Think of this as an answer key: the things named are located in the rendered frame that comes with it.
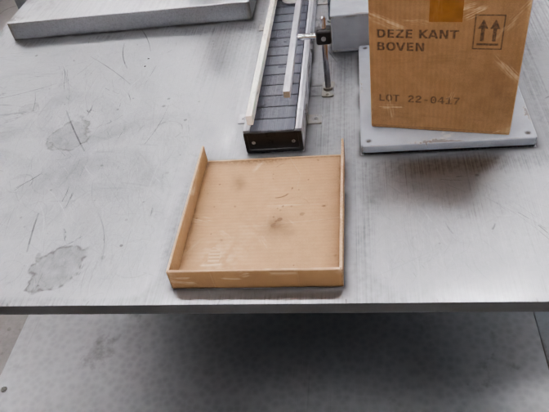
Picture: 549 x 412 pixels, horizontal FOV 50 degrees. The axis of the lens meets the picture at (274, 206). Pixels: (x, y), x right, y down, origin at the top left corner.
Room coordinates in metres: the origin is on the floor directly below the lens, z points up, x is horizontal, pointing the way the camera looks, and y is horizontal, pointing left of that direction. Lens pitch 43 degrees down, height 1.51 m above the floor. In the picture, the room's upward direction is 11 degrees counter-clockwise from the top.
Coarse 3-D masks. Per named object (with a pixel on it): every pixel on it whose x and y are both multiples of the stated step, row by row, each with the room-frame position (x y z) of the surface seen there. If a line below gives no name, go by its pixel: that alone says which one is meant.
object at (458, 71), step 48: (384, 0) 0.86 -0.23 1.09; (432, 0) 0.83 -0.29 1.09; (480, 0) 0.80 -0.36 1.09; (528, 0) 0.77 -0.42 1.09; (384, 48) 0.86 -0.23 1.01; (432, 48) 0.82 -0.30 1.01; (480, 48) 0.79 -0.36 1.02; (384, 96) 0.86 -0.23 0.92; (432, 96) 0.82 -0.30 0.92; (480, 96) 0.79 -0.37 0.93
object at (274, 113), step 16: (304, 0) 1.38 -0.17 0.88; (288, 16) 1.31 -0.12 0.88; (304, 16) 1.29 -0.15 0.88; (272, 32) 1.24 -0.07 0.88; (288, 32) 1.23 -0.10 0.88; (304, 32) 1.22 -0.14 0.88; (272, 48) 1.17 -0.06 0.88; (288, 48) 1.16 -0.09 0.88; (272, 64) 1.10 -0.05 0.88; (272, 80) 1.04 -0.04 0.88; (272, 96) 0.98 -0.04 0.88; (256, 112) 0.94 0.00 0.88; (272, 112) 0.93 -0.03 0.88; (288, 112) 0.92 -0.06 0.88; (256, 128) 0.89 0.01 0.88; (272, 128) 0.88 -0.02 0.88; (288, 128) 0.87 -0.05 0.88
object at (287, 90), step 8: (296, 0) 1.21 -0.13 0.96; (296, 8) 1.17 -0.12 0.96; (296, 16) 1.13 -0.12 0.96; (296, 24) 1.10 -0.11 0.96; (296, 32) 1.06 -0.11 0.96; (296, 40) 1.03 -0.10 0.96; (296, 48) 1.02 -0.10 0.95; (288, 56) 0.98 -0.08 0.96; (288, 64) 0.95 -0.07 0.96; (288, 72) 0.92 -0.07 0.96; (288, 80) 0.89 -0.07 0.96; (288, 88) 0.87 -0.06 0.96; (288, 96) 0.86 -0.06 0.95
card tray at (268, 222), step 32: (224, 160) 0.87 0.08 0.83; (256, 160) 0.85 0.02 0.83; (288, 160) 0.83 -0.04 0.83; (320, 160) 0.82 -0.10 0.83; (192, 192) 0.76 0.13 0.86; (224, 192) 0.78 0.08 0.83; (256, 192) 0.76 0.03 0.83; (288, 192) 0.75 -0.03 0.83; (320, 192) 0.73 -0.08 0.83; (192, 224) 0.71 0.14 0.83; (224, 224) 0.70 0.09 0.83; (256, 224) 0.69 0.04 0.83; (288, 224) 0.67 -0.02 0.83; (320, 224) 0.66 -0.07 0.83; (192, 256) 0.64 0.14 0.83; (224, 256) 0.63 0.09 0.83; (256, 256) 0.62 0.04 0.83; (288, 256) 0.60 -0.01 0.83; (320, 256) 0.59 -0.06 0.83; (192, 288) 0.58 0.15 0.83
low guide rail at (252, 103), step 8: (272, 0) 1.33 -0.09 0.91; (272, 8) 1.29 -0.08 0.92; (272, 16) 1.26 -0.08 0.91; (272, 24) 1.25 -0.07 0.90; (264, 32) 1.18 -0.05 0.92; (264, 40) 1.15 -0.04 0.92; (264, 48) 1.11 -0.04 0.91; (264, 56) 1.09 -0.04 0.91; (264, 64) 1.07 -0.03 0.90; (256, 72) 1.02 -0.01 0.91; (256, 80) 0.99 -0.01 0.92; (256, 88) 0.96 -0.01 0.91; (256, 96) 0.94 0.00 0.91; (248, 104) 0.92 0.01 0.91; (256, 104) 0.93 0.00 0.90; (248, 112) 0.89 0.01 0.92; (248, 120) 0.88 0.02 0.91
